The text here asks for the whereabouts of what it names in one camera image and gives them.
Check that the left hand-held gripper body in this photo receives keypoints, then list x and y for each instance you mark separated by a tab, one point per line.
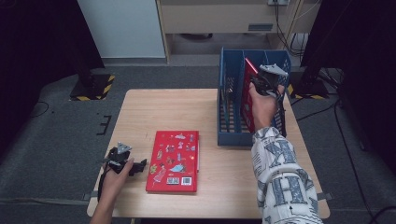
117	158

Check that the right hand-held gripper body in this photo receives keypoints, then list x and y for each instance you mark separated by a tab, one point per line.
269	81

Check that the red hardcover book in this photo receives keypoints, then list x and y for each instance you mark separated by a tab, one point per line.
172	161
246	105

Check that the blue plastic file rack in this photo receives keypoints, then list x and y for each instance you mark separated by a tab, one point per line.
233	140

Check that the person's left hand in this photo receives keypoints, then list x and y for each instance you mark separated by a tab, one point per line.
112	185

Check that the person's right hand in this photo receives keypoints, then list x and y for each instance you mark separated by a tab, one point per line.
264	109

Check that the yellow-black striped stand base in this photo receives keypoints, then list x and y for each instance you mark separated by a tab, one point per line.
311	88
93	88

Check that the grey-blue desk label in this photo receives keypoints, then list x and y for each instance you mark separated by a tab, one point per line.
260	27

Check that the beige office desk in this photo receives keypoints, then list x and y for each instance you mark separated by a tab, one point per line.
218	17

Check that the white power strip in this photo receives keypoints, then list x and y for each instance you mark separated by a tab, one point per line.
278	2

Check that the black curtain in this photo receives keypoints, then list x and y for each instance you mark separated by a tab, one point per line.
364	62

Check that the white panel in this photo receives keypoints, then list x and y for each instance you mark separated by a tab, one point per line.
121	28

